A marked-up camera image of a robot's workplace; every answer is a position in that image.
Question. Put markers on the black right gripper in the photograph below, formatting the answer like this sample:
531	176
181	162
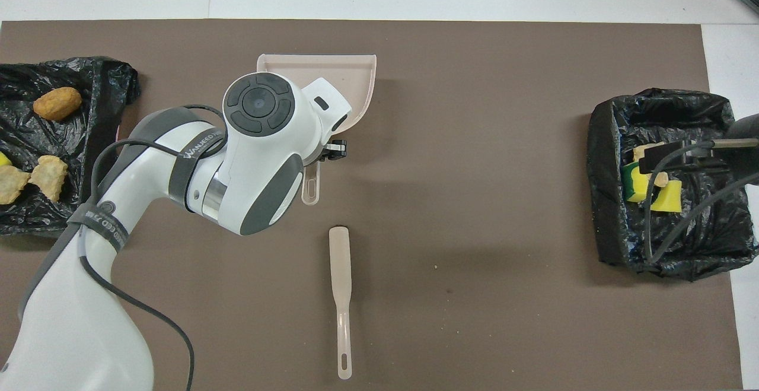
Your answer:
744	142

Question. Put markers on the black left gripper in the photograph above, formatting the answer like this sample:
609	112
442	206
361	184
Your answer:
335	149

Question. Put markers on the tan sponge piece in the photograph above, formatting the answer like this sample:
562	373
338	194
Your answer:
646	152

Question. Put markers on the yellow notched sponge piece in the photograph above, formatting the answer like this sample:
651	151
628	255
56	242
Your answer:
669	198

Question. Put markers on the green and yellow sponge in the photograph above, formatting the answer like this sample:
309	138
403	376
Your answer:
635	184

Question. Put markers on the beige plastic dustpan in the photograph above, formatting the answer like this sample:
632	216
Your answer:
356	76

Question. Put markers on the beige hand brush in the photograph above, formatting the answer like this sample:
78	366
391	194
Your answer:
340	266

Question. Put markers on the golden bread roll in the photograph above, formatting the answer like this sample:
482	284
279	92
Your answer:
57	103

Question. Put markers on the yellow cracker piece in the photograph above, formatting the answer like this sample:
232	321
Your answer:
50	176

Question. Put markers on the orange croissant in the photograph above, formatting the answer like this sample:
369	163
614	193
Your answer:
12	184

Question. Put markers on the yellow sponge wedge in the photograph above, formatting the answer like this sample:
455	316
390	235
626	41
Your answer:
3	159

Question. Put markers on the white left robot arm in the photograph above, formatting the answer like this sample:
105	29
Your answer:
261	142

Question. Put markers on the bin with black bag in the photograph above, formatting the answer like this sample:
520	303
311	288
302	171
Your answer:
705	237
77	159

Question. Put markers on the brown table mat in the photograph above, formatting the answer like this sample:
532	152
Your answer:
474	142

